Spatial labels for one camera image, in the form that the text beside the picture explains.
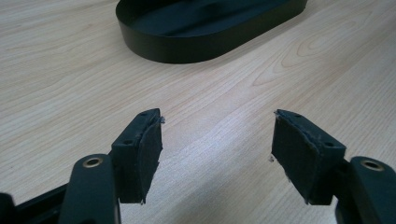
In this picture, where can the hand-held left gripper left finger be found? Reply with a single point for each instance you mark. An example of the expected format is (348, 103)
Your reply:
(137, 155)

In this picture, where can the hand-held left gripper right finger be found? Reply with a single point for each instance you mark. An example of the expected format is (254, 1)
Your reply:
(306, 155)

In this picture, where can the black key rack with tray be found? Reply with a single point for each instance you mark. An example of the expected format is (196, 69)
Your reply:
(193, 43)

